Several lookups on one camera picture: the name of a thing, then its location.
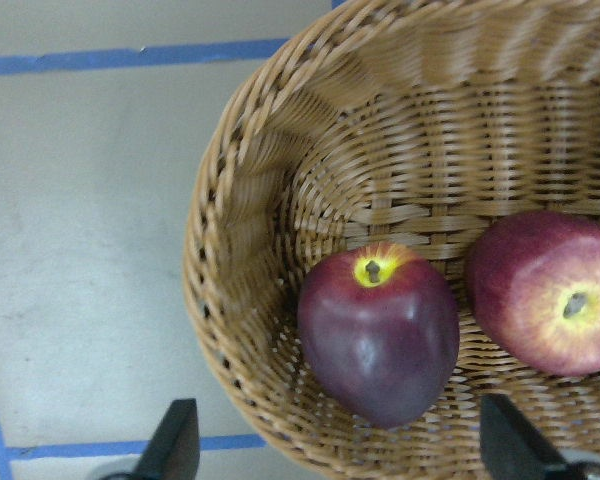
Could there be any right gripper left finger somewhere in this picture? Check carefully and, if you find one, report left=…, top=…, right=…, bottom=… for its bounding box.
left=134, top=398, right=200, bottom=480

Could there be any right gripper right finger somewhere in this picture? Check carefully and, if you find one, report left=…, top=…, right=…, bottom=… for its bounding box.
left=480, top=394, right=569, bottom=480

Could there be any red yellow apple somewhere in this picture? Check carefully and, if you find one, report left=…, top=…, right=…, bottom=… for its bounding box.
left=465, top=210, right=600, bottom=376

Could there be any dark red apple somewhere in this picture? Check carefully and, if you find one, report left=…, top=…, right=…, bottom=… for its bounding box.
left=297, top=242, right=460, bottom=428

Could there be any brown wicker basket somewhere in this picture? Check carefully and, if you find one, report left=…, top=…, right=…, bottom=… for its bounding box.
left=183, top=1, right=600, bottom=479

